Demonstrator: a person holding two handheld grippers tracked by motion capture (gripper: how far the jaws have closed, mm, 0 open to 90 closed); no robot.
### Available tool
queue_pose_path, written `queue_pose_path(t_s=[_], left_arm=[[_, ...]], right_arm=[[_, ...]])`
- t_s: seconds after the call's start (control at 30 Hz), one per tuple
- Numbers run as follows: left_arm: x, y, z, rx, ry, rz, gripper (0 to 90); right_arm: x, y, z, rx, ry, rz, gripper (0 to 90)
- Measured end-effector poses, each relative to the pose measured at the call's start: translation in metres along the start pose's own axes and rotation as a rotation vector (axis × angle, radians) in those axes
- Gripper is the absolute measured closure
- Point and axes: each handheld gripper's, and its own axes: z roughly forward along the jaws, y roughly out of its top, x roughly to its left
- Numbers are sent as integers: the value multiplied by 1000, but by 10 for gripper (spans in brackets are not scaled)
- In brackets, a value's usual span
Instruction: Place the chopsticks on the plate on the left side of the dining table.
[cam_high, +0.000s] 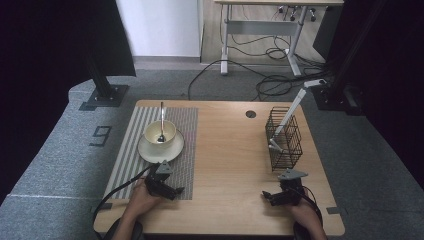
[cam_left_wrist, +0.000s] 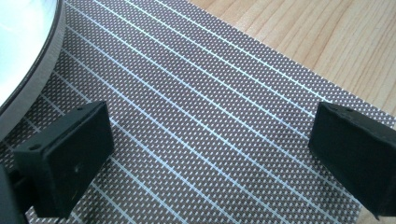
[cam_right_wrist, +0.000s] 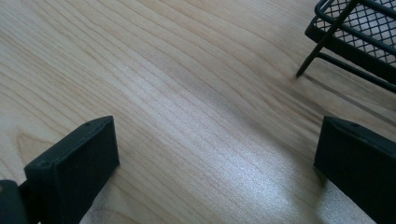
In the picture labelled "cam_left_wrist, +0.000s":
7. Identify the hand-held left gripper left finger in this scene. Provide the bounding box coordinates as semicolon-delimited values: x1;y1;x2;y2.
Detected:
12;100;115;219

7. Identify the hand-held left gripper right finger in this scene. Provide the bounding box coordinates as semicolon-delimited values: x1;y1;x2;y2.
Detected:
307;101;396;220

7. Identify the white round plate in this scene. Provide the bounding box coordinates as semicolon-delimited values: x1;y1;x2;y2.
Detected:
0;0;67;143

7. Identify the striped woven placemat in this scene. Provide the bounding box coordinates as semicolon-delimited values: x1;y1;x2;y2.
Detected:
0;0;396;224

